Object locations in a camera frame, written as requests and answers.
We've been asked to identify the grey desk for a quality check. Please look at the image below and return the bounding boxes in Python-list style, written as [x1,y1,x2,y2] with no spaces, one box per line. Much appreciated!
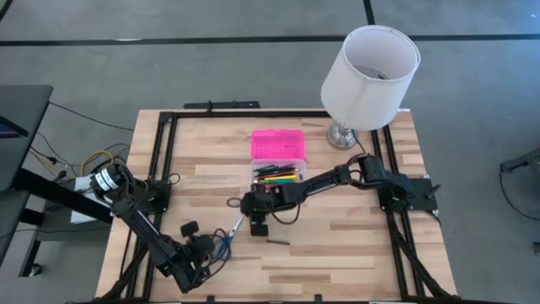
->
[0,84,55,265]

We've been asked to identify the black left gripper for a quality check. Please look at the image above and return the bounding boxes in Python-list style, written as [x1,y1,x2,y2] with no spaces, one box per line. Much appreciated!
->
[180,220,225,276]

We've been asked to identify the black aluminium table frame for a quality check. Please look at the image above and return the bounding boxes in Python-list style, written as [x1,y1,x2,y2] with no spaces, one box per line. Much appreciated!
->
[67,110,465,304]

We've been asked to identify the black mounting bar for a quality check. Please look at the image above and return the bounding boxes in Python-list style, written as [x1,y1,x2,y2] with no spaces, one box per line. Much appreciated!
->
[183,100,262,111]

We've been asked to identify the grey furniture leg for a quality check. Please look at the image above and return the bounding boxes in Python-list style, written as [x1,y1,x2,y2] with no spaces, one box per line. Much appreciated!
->
[499,147,540,174]

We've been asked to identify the blue handled scissors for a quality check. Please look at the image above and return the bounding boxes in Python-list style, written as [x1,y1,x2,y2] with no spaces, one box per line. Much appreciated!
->
[214,215,246,260]

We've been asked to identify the white control box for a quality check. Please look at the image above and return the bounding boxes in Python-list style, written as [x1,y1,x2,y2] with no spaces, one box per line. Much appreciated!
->
[70,175,113,225]

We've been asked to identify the black marker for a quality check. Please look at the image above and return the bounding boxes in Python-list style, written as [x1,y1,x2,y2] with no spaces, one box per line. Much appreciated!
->
[252,163,297,174]

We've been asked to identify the dark blue device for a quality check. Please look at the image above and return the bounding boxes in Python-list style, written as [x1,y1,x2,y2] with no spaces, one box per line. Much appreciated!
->
[0,116,30,139]

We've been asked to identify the black floor cable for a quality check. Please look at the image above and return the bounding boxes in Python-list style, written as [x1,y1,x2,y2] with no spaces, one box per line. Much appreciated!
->
[499,162,540,221]
[48,100,135,132]

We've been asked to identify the black cable bundle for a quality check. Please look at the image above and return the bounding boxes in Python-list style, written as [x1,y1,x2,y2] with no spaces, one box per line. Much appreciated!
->
[28,130,132,181]

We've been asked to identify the white shade silver table lamp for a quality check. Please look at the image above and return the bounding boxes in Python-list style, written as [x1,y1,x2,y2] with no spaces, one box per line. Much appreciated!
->
[319,24,422,151]

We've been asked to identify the yellow cable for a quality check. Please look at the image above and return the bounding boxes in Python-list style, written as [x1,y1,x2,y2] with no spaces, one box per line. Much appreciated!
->
[79,149,116,172]

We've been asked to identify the black desk leg frame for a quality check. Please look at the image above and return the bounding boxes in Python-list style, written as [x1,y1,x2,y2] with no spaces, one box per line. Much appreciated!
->
[12,168,115,278]

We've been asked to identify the clear supply box pink lid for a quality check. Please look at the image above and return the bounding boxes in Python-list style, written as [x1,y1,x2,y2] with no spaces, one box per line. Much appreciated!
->
[250,128,308,190]

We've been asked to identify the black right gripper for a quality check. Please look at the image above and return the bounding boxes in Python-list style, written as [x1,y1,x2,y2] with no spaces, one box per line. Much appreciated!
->
[240,185,297,237]

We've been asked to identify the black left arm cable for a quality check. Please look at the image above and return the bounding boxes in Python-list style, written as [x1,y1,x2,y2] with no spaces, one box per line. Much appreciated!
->
[167,171,233,293]

